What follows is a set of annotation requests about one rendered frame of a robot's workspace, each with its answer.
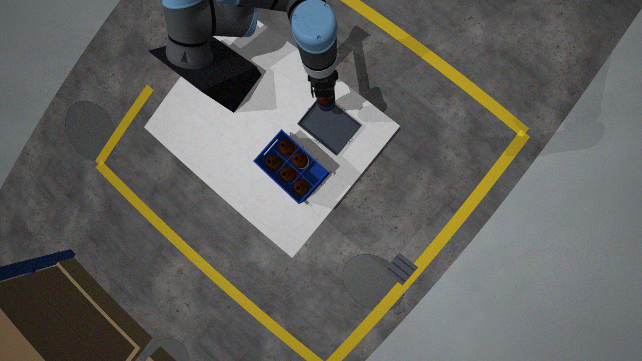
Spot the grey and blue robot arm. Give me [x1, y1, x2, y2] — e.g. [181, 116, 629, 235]
[162, 0, 340, 79]

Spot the brown bottle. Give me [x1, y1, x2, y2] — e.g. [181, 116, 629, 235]
[266, 155, 285, 171]
[293, 179, 311, 196]
[291, 152, 309, 169]
[280, 166, 299, 183]
[317, 96, 335, 111]
[278, 139, 297, 157]

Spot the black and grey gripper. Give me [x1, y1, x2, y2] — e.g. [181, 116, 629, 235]
[308, 70, 338, 98]

